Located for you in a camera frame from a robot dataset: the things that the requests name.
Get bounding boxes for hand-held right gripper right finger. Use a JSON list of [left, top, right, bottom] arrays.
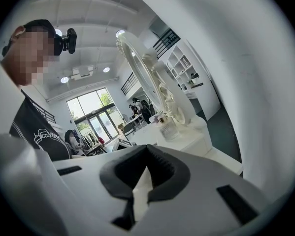
[[142, 144, 267, 236]]

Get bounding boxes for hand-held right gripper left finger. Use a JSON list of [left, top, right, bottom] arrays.
[[51, 144, 148, 236]]

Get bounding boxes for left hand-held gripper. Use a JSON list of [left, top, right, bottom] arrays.
[[112, 138, 138, 153]]

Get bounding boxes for grey chair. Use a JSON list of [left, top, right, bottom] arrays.
[[122, 125, 136, 137]]

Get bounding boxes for standing fan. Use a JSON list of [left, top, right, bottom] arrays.
[[117, 113, 129, 126]]

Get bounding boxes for white work table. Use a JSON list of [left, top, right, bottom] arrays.
[[124, 114, 151, 132]]

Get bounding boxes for clear glass perfume bottle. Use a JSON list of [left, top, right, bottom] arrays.
[[151, 114, 180, 142]]

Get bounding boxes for tall glass entrance doors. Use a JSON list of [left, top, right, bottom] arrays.
[[66, 87, 120, 144]]

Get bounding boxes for black metal railing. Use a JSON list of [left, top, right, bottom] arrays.
[[120, 71, 139, 96], [153, 28, 182, 59], [29, 98, 57, 125]]

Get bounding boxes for white oval carved mirror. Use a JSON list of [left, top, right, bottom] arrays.
[[115, 32, 208, 135]]

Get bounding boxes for person's black printed t-shirt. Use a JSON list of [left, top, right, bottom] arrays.
[[8, 89, 72, 162]]

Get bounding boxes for white ceiling air conditioner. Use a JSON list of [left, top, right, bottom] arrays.
[[68, 65, 98, 81]]

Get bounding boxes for white cube shelf unit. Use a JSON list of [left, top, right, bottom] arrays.
[[166, 44, 205, 93]]

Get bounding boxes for white partition panel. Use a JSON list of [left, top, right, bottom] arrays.
[[137, 0, 295, 196]]

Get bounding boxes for person's head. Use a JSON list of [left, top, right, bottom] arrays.
[[0, 19, 64, 87]]

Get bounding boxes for black head-worn camera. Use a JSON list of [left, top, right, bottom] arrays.
[[54, 28, 78, 56]]

